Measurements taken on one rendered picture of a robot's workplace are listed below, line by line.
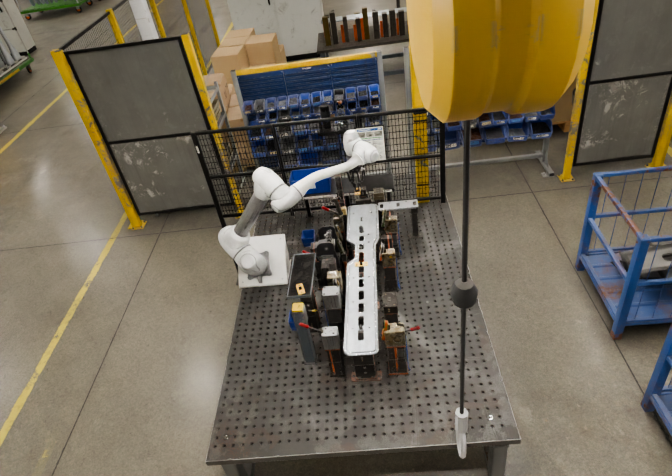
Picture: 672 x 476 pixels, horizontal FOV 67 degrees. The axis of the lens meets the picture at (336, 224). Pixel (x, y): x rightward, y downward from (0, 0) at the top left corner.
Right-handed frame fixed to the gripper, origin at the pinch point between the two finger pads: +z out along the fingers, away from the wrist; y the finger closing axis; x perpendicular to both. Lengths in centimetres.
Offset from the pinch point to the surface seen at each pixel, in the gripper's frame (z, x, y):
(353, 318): 29, -92, -4
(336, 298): 21, -84, -13
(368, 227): 28.6, -9.2, 5.1
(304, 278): 13, -74, -32
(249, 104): 13, 192, -113
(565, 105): 91, 276, 232
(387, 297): 26, -80, 16
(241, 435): 60, -143, -68
